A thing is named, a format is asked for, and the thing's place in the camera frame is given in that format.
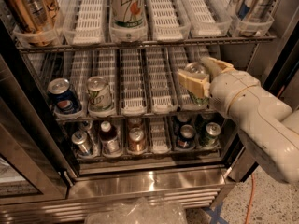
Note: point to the white 7up can top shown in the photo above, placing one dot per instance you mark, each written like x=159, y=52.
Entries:
x=127, y=13

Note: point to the white green soda can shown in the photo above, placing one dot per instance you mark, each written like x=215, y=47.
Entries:
x=100, y=97

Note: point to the gold can top shelf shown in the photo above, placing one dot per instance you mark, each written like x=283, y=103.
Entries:
x=35, y=18

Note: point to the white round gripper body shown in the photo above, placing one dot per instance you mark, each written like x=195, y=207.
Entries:
x=231, y=90

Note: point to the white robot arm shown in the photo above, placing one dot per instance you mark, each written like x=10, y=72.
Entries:
x=267, y=127

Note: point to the silver can bottom left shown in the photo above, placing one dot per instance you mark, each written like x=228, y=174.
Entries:
x=81, y=140

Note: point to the green can bottom front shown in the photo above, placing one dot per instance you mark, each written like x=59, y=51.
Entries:
x=210, y=134

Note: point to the silver blue can top right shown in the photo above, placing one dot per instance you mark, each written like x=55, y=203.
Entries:
x=249, y=10

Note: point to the stainless steel fridge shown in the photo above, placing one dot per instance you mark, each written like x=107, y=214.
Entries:
x=144, y=82

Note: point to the blue tape cross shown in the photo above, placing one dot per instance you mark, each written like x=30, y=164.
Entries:
x=215, y=214

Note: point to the blue pepsi can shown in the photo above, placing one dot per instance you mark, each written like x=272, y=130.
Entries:
x=64, y=96

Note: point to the copper can bottom front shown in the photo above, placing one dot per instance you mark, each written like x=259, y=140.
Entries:
x=137, y=140

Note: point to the dark bottle white cap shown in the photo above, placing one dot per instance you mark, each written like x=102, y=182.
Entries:
x=109, y=137

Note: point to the blue can bottom front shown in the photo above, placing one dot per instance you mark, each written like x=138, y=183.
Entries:
x=185, y=136

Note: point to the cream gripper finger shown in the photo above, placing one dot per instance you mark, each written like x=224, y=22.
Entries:
x=196, y=83
x=215, y=67

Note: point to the fridge glass door left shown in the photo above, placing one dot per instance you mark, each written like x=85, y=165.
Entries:
x=31, y=140

